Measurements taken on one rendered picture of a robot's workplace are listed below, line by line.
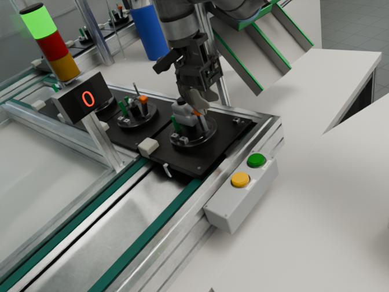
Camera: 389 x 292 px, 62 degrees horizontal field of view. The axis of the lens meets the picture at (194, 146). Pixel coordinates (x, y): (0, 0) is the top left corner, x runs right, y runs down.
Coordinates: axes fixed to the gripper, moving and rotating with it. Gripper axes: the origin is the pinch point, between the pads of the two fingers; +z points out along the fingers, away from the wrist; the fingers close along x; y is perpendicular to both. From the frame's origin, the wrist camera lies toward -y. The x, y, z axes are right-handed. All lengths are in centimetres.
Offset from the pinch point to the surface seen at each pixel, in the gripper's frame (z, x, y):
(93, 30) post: 0, 43, -113
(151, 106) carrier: 8.4, 5.3, -29.5
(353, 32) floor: 107, 274, -62
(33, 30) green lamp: -30.5, -21.2, -17.0
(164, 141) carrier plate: 10.3, -5.3, -13.7
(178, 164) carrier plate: 10.4, -11.2, -2.7
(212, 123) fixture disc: 8.4, 4.7, -2.7
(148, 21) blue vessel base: 0, 55, -80
